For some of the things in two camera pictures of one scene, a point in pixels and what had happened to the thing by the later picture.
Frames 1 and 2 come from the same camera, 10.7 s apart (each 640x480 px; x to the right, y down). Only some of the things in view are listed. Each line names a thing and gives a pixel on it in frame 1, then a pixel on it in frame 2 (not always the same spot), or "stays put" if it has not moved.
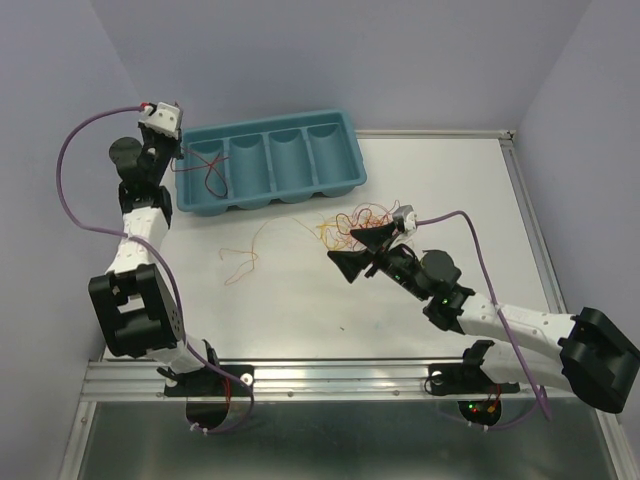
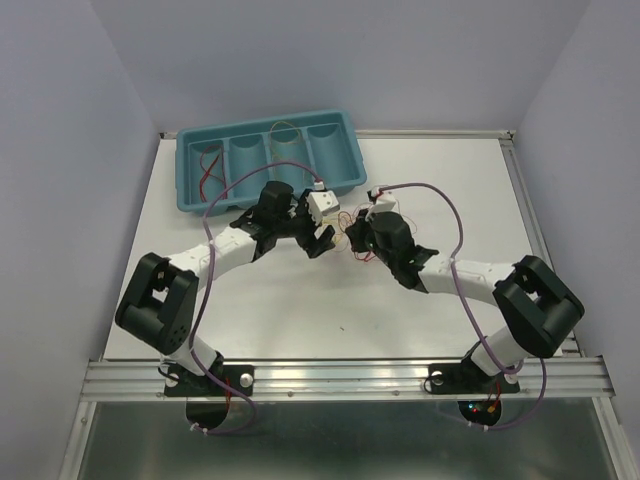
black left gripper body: (159, 150) -> (303, 228)
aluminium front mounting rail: (140, 381) stays put
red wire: (209, 164) -> (203, 180)
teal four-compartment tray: (256, 162) stays put
